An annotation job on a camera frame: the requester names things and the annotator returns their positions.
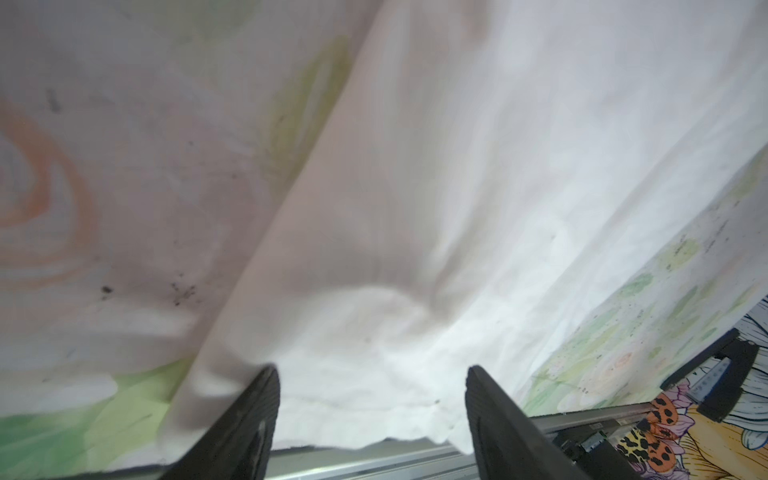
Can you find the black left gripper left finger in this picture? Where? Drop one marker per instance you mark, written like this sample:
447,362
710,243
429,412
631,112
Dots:
238,445

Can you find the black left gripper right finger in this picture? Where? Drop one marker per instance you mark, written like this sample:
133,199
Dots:
507,444

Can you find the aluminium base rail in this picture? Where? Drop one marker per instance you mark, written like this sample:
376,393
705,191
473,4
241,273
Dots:
423,459

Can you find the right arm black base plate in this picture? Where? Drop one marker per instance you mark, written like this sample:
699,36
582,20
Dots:
589,447

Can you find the white t-shirt with robot print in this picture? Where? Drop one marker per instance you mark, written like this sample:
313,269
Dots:
570,194

